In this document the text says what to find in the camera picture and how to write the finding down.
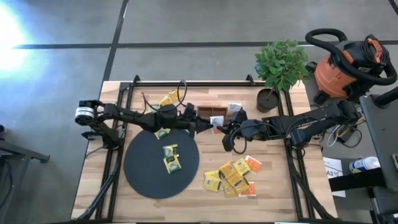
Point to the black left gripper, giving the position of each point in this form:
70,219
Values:
192,124

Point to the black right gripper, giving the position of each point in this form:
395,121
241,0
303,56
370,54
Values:
237,115

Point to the white orange Tazo tea packet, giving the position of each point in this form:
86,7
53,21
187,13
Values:
254,164
251,189
216,120
234,109

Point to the yellow mango tea packet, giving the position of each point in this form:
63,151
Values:
242,186
229,191
212,173
212,184
235,179
228,169
242,166

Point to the lemon lime tea packet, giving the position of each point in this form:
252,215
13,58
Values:
172,165
170,151
161,133
153,108

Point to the round dark woven placemat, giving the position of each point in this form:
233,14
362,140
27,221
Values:
146,177

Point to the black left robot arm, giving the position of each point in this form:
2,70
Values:
133,119

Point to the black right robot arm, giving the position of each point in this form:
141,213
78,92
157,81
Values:
280,124

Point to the wooden tea organizer box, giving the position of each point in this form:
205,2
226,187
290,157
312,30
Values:
204,113

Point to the green plant in black pot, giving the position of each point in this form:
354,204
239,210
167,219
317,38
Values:
280,65

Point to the white paper sheet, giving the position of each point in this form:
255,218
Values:
332,163

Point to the orange black shop vacuum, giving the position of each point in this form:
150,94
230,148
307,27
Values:
332,77

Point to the black power adapter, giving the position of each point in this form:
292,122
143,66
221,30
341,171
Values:
346,134

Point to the black flat bar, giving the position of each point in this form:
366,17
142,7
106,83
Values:
357,180

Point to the blue white spray can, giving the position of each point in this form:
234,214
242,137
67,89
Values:
363,164

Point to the grey desk top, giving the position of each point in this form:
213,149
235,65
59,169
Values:
382,140

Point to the black metal stand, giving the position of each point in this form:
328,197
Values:
18,152

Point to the black aluminium table frame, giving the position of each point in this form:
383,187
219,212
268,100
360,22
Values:
202,84

